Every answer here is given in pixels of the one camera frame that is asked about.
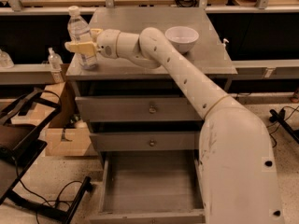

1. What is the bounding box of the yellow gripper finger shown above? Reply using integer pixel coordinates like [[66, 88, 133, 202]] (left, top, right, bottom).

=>
[[64, 41, 97, 56], [91, 28, 103, 39]]

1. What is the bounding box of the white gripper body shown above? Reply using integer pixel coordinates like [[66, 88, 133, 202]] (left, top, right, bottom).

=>
[[96, 29, 121, 59]]

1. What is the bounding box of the clear plastic water bottle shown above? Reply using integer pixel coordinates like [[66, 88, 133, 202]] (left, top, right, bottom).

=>
[[67, 6, 97, 70]]

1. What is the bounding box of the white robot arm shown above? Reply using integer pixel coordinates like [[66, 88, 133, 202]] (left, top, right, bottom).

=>
[[65, 27, 285, 224]]

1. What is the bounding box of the clear pump dispenser bottle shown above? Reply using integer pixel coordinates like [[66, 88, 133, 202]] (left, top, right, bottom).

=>
[[48, 48, 63, 70]]

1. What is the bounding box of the grey top drawer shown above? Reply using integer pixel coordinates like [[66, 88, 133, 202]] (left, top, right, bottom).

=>
[[76, 96, 201, 122]]

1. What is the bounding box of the grey drawer cabinet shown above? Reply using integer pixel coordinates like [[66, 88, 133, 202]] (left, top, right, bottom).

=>
[[67, 7, 236, 160]]

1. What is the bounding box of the small white pump bottle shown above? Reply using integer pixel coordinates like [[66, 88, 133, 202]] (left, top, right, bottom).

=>
[[222, 38, 229, 48]]

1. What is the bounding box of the grey open bottom drawer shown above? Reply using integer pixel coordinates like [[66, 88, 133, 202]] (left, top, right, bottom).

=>
[[90, 150, 206, 224]]

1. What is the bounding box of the white ceramic bowl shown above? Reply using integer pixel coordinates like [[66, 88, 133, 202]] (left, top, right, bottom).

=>
[[164, 26, 199, 54]]

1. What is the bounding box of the cardboard box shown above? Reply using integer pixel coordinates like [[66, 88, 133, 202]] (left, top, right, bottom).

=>
[[31, 63, 98, 158]]

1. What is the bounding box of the black stand base right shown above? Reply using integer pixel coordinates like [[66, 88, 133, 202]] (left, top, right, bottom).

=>
[[270, 109, 299, 144]]

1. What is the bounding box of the grey left shelf rail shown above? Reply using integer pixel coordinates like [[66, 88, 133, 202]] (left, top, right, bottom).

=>
[[0, 64, 64, 85]]

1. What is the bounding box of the grey shelf rail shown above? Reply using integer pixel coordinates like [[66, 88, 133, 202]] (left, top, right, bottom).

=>
[[233, 59, 299, 80], [0, 64, 64, 85]]

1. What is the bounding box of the black cart frame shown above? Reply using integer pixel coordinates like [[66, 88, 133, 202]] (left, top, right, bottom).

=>
[[0, 88, 93, 224]]

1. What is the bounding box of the black floor cable left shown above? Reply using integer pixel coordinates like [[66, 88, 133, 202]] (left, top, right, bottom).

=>
[[12, 159, 93, 224]]

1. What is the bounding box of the black floor cable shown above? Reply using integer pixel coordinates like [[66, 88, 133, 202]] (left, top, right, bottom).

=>
[[266, 105, 299, 149], [12, 159, 93, 224]]

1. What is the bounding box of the grey right shelf rail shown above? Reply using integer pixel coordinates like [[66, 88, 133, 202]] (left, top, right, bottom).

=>
[[233, 59, 299, 80]]

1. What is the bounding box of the black floor cable right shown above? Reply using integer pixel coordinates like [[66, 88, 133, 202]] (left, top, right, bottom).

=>
[[266, 105, 299, 149]]

